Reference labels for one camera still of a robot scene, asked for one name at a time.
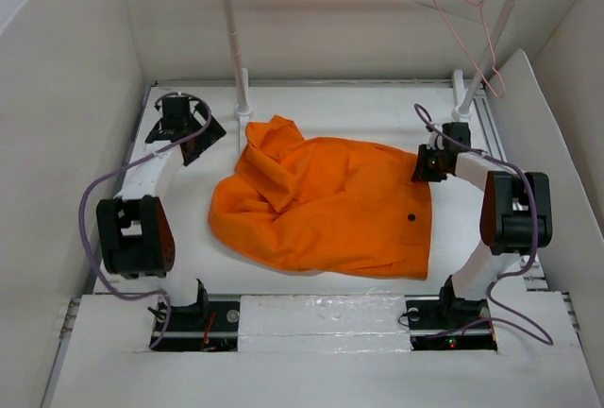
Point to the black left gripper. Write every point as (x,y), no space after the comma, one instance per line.
(210,135)

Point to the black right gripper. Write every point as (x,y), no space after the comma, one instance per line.
(422,172)

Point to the orange trousers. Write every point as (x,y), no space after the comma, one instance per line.
(324,204)

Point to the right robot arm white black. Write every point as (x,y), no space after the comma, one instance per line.
(515,217)

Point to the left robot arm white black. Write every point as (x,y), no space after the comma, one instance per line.
(135,237)

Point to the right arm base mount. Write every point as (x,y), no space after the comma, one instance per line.
(433,327)

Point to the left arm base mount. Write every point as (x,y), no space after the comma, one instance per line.
(191,330)

